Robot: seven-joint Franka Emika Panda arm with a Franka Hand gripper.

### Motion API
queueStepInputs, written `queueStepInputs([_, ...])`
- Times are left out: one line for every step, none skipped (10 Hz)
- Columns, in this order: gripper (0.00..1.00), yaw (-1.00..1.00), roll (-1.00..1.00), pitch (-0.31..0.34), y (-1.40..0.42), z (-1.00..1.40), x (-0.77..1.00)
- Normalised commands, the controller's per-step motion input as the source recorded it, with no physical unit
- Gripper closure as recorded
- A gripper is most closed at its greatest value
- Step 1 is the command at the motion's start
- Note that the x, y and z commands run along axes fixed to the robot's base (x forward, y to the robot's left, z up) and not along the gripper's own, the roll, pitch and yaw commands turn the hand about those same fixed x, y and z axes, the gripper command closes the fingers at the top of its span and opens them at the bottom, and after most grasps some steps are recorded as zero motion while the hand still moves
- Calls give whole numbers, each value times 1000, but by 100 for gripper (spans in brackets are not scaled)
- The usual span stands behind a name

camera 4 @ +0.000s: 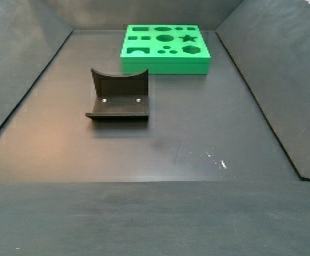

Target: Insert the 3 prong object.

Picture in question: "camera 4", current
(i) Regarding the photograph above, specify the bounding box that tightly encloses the black curved holder stand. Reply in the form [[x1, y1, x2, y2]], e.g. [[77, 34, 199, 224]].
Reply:
[[85, 69, 149, 120]]

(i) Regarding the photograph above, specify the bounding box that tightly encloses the green shape sorter box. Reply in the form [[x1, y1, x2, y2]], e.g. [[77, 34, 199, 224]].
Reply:
[[120, 24, 211, 74]]

